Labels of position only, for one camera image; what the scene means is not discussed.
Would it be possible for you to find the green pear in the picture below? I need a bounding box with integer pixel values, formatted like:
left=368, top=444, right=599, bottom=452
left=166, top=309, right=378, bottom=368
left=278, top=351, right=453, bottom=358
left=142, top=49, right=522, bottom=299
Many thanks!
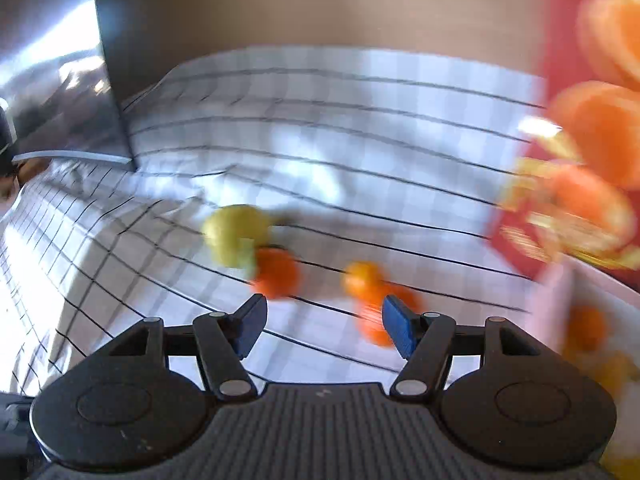
left=201, top=204, right=273, bottom=268

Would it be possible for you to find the white checked tablecloth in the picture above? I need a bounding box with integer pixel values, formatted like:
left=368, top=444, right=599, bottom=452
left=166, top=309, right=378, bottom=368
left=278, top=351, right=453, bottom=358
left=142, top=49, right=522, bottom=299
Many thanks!
left=0, top=45, right=551, bottom=401

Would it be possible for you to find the tangerine with leaves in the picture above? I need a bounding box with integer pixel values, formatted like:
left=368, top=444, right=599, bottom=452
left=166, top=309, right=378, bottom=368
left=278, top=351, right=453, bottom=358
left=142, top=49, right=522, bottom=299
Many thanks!
left=240, top=246, right=301, bottom=301

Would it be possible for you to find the dark monitor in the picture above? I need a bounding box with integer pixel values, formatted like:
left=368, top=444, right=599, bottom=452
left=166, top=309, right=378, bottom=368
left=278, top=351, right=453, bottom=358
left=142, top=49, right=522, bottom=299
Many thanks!
left=0, top=0, right=136, bottom=173

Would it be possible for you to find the pink cardboard box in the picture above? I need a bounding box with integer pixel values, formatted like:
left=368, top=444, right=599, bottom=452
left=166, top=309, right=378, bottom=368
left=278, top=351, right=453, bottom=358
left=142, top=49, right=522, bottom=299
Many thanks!
left=530, top=257, right=640, bottom=480

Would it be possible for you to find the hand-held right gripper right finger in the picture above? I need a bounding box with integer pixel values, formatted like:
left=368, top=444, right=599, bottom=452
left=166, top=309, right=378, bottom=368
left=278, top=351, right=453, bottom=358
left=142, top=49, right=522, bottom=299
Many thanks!
left=382, top=294, right=538, bottom=401

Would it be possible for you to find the red snack bag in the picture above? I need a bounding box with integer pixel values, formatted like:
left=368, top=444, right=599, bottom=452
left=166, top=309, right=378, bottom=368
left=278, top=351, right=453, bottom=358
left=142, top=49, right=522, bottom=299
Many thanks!
left=487, top=0, right=640, bottom=286

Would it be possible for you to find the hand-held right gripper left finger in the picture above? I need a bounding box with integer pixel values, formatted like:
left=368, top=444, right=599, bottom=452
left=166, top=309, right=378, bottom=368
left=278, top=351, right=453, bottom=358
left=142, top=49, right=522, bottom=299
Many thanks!
left=107, top=294, right=268, bottom=402

